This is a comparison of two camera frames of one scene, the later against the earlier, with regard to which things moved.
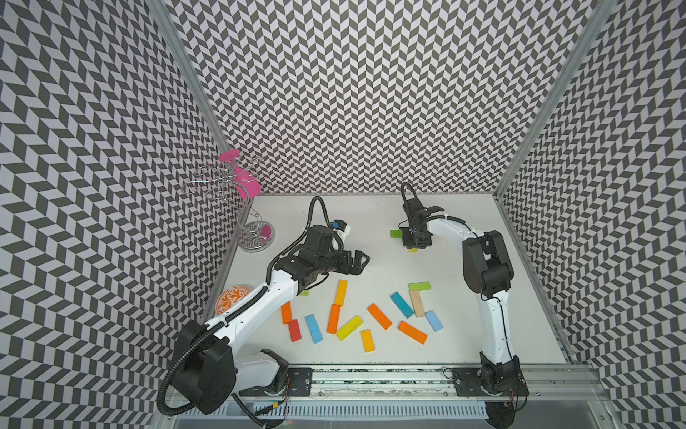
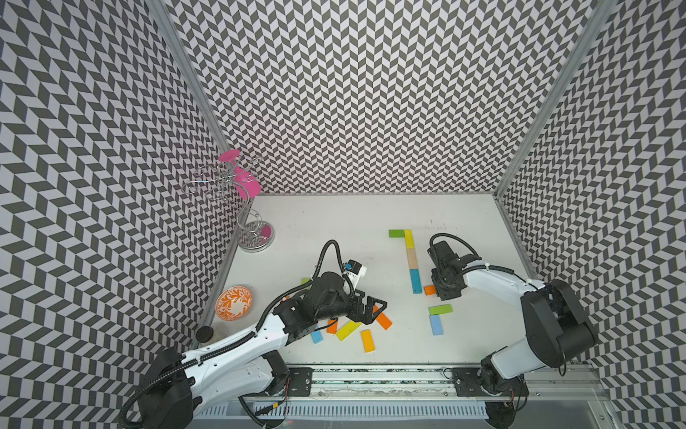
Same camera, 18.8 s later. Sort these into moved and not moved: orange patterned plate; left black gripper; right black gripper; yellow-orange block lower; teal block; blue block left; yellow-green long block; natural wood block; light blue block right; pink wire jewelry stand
Moved: teal block; right black gripper; left black gripper; natural wood block
Not moved: light blue block right; blue block left; orange patterned plate; yellow-green long block; pink wire jewelry stand; yellow-orange block lower
